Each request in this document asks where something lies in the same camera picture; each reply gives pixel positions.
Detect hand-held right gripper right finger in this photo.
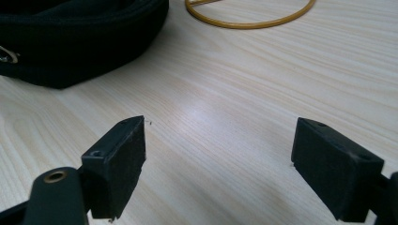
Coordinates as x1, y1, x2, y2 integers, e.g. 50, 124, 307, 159
290, 117, 385, 223

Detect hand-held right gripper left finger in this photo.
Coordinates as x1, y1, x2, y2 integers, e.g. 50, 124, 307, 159
80, 115, 147, 220

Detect black fabric pouch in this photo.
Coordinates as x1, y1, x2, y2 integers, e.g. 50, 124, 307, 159
0, 0, 170, 90

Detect yellow rubber band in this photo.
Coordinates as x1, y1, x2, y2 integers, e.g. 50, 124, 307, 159
184, 0, 317, 30

